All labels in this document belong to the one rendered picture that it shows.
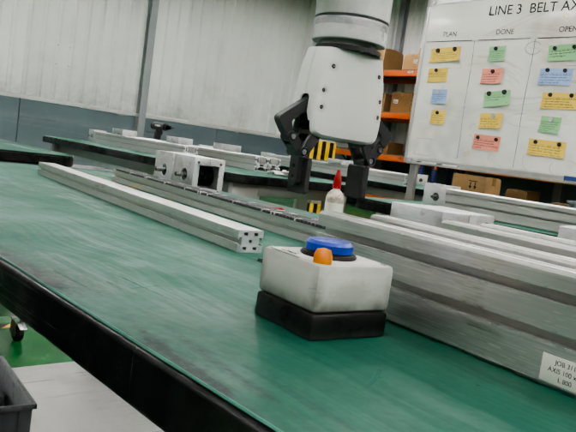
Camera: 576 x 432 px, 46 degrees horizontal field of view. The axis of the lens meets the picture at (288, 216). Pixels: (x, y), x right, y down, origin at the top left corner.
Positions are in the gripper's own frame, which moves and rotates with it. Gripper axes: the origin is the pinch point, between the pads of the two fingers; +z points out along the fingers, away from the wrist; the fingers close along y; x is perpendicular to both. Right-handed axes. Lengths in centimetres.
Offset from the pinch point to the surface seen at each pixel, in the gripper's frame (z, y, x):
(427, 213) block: 2.0, -14.1, 2.8
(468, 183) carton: 1, -361, -277
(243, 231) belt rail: 8.0, 1.1, -14.7
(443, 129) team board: -29, -261, -220
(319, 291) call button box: 7.0, 16.6, 21.2
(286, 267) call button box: 6.1, 16.9, 17.1
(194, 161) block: 2, -29, -88
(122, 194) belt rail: 9, 2, -56
